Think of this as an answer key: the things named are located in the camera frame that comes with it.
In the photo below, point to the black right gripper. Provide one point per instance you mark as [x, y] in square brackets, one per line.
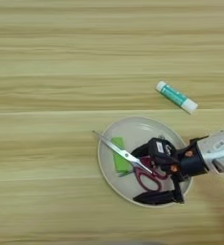
[193, 159]

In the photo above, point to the black box with white label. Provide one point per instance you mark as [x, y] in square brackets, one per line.
[160, 150]

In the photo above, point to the green eraser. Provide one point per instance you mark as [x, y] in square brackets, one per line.
[119, 159]

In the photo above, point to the round white plate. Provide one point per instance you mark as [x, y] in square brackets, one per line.
[129, 130]

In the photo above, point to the green and white glue stick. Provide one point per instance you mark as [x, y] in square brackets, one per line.
[176, 96]

